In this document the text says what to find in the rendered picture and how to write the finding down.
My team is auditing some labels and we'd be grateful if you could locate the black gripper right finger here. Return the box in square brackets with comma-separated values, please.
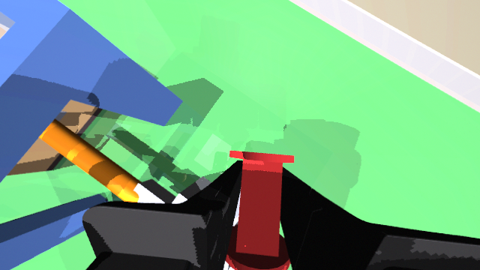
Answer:
[280, 167, 480, 270]

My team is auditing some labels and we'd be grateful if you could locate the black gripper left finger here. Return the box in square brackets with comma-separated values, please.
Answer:
[82, 160, 243, 270]

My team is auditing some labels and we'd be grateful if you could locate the blue rectangular frame bar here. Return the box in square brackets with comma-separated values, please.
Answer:
[0, 0, 183, 270]

